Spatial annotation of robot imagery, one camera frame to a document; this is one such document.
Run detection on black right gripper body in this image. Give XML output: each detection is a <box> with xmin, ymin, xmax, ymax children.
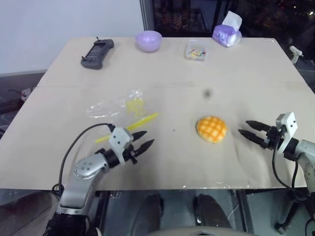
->
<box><xmin>260</xmin><ymin>125</ymin><xmax>281</xmax><ymax>150</ymax></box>

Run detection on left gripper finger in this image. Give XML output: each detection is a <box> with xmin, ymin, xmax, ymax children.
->
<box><xmin>135</xmin><ymin>139</ymin><xmax>155</xmax><ymax>154</ymax></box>
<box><xmin>132</xmin><ymin>131</ymin><xmax>148</xmax><ymax>142</ymax></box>

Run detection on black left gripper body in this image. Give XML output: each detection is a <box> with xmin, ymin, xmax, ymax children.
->
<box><xmin>122</xmin><ymin>140</ymin><xmax>140</xmax><ymax>164</ymax></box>

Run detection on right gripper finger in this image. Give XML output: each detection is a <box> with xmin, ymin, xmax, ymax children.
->
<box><xmin>246</xmin><ymin>120</ymin><xmax>271</xmax><ymax>133</ymax></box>
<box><xmin>238</xmin><ymin>129</ymin><xmax>267</xmax><ymax>146</ymax></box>

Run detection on clear yellow zip plastic bag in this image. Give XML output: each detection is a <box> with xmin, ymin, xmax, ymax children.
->
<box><xmin>86</xmin><ymin>89</ymin><xmax>158</xmax><ymax>145</ymax></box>

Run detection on yellow pineapple bun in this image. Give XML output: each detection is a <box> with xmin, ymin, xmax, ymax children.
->
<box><xmin>195</xmin><ymin>116</ymin><xmax>228</xmax><ymax>144</ymax></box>

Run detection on dark rounded shape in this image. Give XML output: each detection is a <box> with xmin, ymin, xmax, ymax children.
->
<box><xmin>136</xmin><ymin>193</ymin><xmax>165</xmax><ymax>236</ymax></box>
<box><xmin>195</xmin><ymin>193</ymin><xmax>231</xmax><ymax>230</ymax></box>

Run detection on black tripod stand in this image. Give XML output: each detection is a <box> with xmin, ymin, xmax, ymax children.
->
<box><xmin>274</xmin><ymin>190</ymin><xmax>315</xmax><ymax>235</ymax></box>

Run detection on white plastic tool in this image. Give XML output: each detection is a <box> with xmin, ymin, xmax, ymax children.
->
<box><xmin>289</xmin><ymin>45</ymin><xmax>305</xmax><ymax>62</ymax></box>

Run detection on dark grey remote controller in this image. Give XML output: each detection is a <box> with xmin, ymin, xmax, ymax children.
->
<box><xmin>81</xmin><ymin>36</ymin><xmax>115</xmax><ymax>70</ymax></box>

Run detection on purple bowl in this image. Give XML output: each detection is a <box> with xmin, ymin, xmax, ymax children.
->
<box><xmin>134</xmin><ymin>30</ymin><xmax>163</xmax><ymax>53</ymax></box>

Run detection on purple tissue pack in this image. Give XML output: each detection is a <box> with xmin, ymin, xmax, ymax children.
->
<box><xmin>212</xmin><ymin>10</ymin><xmax>243</xmax><ymax>48</ymax></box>

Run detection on clear box of coloured bits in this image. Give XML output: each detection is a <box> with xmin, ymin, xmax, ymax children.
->
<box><xmin>183</xmin><ymin>39</ymin><xmax>208</xmax><ymax>62</ymax></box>

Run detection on red and white floor clutter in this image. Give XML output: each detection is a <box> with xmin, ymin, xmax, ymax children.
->
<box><xmin>8</xmin><ymin>87</ymin><xmax>34</xmax><ymax>102</ymax></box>

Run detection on grey brown padded shape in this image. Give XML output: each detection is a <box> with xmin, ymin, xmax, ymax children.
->
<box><xmin>0</xmin><ymin>191</ymin><xmax>61</xmax><ymax>236</ymax></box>

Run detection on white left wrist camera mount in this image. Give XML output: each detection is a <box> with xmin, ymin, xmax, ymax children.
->
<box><xmin>108</xmin><ymin>127</ymin><xmax>135</xmax><ymax>164</ymax></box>

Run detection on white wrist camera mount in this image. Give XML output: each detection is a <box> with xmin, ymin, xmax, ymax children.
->
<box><xmin>275</xmin><ymin>112</ymin><xmax>298</xmax><ymax>155</ymax></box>
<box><xmin>108</xmin><ymin>127</ymin><xmax>135</xmax><ymax>164</ymax></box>

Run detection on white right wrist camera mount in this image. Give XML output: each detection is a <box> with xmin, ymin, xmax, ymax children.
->
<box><xmin>275</xmin><ymin>112</ymin><xmax>298</xmax><ymax>155</ymax></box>

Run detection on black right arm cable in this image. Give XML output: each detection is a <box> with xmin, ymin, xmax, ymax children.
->
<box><xmin>271</xmin><ymin>127</ymin><xmax>315</xmax><ymax>190</ymax></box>

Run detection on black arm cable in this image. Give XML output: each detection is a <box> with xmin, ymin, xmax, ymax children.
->
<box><xmin>271</xmin><ymin>127</ymin><xmax>315</xmax><ymax>190</ymax></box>
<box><xmin>51</xmin><ymin>122</ymin><xmax>116</xmax><ymax>195</ymax></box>

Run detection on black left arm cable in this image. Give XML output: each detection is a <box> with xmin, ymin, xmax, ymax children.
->
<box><xmin>51</xmin><ymin>122</ymin><xmax>116</xmax><ymax>195</ymax></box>

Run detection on grey window frame post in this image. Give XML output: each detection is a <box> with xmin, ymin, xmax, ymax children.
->
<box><xmin>139</xmin><ymin>0</ymin><xmax>156</xmax><ymax>34</ymax></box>

